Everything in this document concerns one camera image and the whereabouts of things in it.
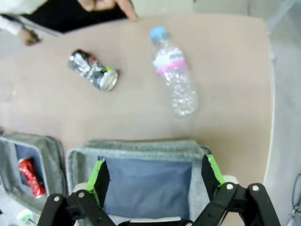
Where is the clear plastic water bottle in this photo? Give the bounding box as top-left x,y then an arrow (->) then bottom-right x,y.
149,26 -> 200,118

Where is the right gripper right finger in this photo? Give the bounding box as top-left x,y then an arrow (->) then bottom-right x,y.
191,154 -> 282,226

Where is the person's right hand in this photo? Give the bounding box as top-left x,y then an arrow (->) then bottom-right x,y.
18,28 -> 43,47

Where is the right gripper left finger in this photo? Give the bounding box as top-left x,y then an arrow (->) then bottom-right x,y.
41,159 -> 113,226

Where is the person's left hand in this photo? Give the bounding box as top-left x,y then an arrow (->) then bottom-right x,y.
82,0 -> 139,23

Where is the person in white sweater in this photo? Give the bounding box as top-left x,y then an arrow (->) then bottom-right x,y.
0,0 -> 127,37

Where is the grey fabric basket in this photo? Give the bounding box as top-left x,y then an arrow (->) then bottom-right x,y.
0,135 -> 67,217
66,139 -> 228,222

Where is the crushed red can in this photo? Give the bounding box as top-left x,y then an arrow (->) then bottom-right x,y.
18,158 -> 47,199

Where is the green white device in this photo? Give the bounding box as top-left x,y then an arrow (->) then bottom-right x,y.
17,208 -> 33,224

